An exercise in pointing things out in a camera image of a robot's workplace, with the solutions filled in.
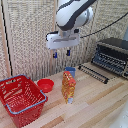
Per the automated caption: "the red plastic bowl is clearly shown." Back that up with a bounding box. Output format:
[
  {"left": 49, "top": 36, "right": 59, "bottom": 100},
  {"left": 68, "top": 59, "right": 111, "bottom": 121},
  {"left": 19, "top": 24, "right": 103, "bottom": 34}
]
[{"left": 36, "top": 78, "right": 55, "bottom": 94}]

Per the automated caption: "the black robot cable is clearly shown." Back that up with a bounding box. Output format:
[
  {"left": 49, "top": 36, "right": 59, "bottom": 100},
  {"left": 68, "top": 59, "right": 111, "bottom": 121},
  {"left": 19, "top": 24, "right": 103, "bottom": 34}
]
[{"left": 79, "top": 12, "right": 128, "bottom": 38}]

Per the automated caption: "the orange yellow carton box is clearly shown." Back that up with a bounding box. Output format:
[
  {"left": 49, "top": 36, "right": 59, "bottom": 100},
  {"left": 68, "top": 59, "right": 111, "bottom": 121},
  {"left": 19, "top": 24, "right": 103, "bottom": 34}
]
[{"left": 60, "top": 70, "right": 77, "bottom": 105}]

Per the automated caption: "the beige woven folding screen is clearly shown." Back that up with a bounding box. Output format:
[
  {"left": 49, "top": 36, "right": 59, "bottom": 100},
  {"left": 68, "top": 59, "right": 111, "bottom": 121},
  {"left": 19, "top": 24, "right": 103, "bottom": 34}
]
[{"left": 0, "top": 0, "right": 128, "bottom": 82}]

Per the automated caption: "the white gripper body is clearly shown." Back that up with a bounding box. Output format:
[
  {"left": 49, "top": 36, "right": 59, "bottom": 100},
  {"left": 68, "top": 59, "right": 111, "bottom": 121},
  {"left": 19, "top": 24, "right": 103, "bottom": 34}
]
[{"left": 45, "top": 29, "right": 81, "bottom": 51}]

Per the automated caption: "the red plastic shopping basket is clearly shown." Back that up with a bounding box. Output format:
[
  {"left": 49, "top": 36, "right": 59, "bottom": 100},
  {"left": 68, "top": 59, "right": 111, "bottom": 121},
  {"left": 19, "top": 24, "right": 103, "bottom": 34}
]
[{"left": 0, "top": 74, "right": 49, "bottom": 128}]

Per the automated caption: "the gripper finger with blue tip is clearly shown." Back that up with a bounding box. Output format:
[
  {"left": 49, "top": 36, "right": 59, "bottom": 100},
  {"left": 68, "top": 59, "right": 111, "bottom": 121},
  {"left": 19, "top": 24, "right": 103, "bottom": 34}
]
[
  {"left": 65, "top": 48, "right": 72, "bottom": 57},
  {"left": 53, "top": 49, "right": 59, "bottom": 60}
]

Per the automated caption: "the blue plastic cup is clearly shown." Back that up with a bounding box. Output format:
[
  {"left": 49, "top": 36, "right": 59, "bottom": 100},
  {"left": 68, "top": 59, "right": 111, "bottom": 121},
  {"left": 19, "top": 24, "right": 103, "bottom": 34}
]
[{"left": 63, "top": 66, "right": 77, "bottom": 80}]

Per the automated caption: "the black toaster oven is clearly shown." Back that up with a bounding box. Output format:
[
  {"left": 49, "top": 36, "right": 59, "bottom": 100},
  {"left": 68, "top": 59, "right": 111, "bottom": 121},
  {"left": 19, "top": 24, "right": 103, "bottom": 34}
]
[{"left": 90, "top": 37, "right": 128, "bottom": 80}]

